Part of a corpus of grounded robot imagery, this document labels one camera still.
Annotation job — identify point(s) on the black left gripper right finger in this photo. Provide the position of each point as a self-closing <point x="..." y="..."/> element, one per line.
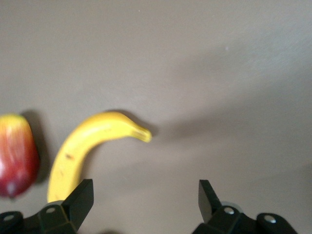
<point x="219" y="219"/>

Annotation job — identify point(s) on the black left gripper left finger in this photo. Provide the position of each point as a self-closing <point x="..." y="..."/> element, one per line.
<point x="63" y="219"/>

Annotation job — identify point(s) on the red yellow mango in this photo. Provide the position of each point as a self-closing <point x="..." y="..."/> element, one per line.
<point x="17" y="158"/>

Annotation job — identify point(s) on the yellow banana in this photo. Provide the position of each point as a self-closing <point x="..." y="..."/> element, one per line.
<point x="80" y="146"/>

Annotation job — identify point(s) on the brown table cover mat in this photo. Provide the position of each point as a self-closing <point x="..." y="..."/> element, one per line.
<point x="195" y="73"/>

